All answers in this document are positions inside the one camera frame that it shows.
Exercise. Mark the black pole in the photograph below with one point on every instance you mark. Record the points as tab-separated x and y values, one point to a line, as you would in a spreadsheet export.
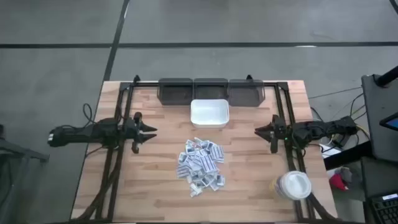
387	77

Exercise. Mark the white wipe packet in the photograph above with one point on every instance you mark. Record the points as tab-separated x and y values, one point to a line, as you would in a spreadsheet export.
196	190
190	147
202	143
183	157

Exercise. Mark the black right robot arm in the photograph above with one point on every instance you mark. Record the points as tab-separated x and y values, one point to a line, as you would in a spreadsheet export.
314	129

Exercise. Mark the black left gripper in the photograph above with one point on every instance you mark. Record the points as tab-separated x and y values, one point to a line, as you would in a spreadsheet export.
133	132

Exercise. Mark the black aluminium table frame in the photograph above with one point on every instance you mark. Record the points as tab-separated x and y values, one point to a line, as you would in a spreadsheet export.
143	84

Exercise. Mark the white plastic bin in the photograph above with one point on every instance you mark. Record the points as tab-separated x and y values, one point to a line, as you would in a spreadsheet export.
210	113

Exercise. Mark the black side desk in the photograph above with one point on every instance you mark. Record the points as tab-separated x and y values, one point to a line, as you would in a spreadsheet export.
373	102

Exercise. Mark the white paper sheet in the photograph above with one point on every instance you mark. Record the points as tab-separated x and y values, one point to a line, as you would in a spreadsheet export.
329	151

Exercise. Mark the disinfecting wipes canister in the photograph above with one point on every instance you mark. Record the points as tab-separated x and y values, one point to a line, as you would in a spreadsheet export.
293	185

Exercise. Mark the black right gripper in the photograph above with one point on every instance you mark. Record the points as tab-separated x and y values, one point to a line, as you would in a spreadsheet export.
280	132

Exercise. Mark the red fabric item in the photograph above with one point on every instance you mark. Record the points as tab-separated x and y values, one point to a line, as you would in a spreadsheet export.
337	183

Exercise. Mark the grey metal stand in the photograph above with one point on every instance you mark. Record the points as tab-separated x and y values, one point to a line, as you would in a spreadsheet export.
25	153

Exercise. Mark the monitor with blue screen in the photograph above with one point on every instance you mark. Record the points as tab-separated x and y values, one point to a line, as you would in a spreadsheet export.
392	123

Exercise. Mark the grey fabric item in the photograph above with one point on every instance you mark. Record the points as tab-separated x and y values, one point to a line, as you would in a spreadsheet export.
346	174

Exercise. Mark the grey plastic bin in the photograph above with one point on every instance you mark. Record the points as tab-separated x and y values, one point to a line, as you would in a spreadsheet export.
246	93
175	93
211	90

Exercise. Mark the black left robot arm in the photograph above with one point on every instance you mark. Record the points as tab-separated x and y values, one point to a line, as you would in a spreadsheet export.
81	134

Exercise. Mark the black keyboard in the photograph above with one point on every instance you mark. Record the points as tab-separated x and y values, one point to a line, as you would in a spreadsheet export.
387	211

